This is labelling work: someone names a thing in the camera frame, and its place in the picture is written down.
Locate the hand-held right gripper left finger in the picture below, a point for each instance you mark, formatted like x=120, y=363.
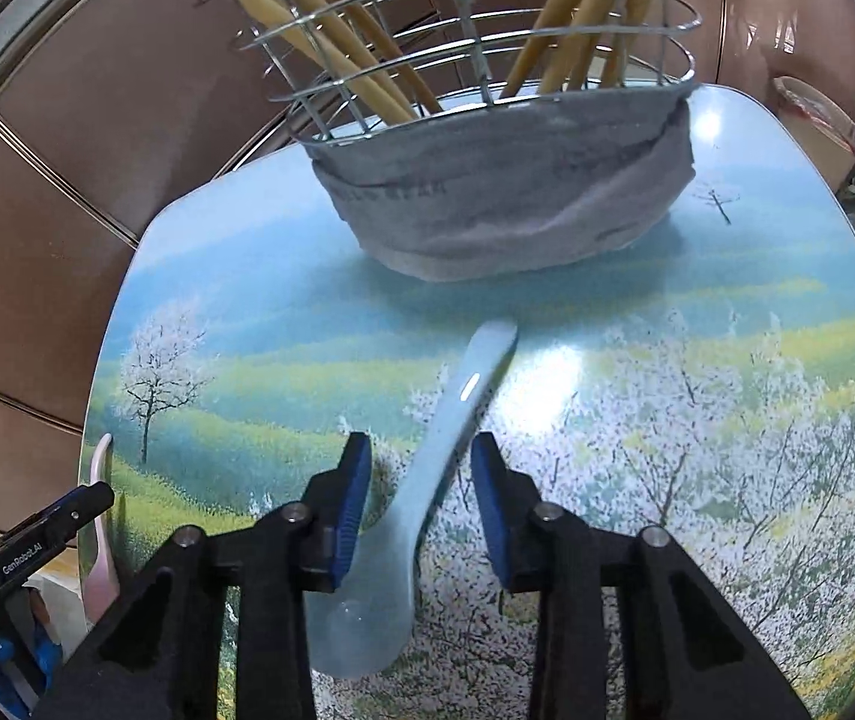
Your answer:
x=356, y=495

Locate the copper base cabinets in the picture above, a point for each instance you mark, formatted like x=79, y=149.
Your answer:
x=60, y=240

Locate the pink ceramic spoon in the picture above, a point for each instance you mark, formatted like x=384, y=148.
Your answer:
x=103, y=562

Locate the grey cloth wrap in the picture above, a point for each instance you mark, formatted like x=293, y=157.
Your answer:
x=510, y=195

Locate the beige trash bin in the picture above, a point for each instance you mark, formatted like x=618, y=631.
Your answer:
x=817, y=120

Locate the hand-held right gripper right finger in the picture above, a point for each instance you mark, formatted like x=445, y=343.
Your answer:
x=489, y=510

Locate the light blue ceramic spoon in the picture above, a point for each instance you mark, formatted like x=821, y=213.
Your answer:
x=427, y=480

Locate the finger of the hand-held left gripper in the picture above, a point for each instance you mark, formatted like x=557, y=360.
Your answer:
x=75, y=506

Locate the group of wooden chopsticks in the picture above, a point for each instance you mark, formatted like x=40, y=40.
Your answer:
x=551, y=19

